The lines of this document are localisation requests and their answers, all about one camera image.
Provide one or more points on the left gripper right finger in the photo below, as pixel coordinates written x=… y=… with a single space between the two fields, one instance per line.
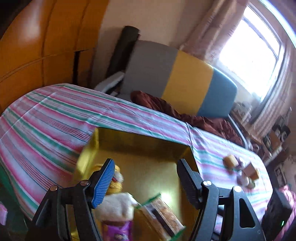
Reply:
x=224 y=214

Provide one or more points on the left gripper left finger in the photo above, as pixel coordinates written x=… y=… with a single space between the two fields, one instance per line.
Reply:
x=50 y=221

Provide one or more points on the clear plastic bundle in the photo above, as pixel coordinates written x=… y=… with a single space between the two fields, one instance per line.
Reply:
x=242 y=180

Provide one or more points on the purple snack bag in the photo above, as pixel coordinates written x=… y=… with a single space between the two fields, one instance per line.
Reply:
x=117 y=230

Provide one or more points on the cream yellow plush toy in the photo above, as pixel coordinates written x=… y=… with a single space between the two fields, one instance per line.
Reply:
x=118 y=207

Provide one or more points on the yellow candy toy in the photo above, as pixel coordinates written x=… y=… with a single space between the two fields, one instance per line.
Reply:
x=116 y=182

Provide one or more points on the cracker packet green edges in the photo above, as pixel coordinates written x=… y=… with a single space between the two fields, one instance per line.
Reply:
x=161 y=218

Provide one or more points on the pink quilt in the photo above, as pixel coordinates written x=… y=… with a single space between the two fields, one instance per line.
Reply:
x=288 y=215

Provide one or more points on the green medicine box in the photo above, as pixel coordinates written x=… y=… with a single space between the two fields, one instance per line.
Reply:
x=251 y=184

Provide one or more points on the yellow sponge behind boxes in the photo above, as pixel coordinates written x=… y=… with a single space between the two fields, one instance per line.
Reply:
x=255 y=175

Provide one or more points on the white cardboard box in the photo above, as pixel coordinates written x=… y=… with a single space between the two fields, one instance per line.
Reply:
x=249 y=170

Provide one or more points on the large yellow sponge block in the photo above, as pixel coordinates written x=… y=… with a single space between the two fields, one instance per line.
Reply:
x=230 y=161

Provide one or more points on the cluttered side shelf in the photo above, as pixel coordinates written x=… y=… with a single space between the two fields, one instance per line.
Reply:
x=275 y=138

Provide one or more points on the striped bed sheet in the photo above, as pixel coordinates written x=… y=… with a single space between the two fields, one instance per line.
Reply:
x=44 y=131

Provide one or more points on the dark red blanket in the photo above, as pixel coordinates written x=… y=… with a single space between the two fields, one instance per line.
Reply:
x=217 y=126

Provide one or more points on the gold storage box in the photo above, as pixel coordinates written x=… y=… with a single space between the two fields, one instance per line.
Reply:
x=148 y=166

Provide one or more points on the wooden desk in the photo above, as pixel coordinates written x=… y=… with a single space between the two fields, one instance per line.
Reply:
x=245 y=129

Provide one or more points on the grey yellow blue headboard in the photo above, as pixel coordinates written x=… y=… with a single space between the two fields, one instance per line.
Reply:
x=188 y=84

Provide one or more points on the window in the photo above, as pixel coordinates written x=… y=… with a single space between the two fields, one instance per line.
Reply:
x=252 y=57

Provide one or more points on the orange wooden wardrobe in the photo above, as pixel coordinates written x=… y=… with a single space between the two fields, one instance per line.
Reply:
x=49 y=42

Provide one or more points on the pink floral curtain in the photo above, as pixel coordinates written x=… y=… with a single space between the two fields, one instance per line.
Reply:
x=209 y=37

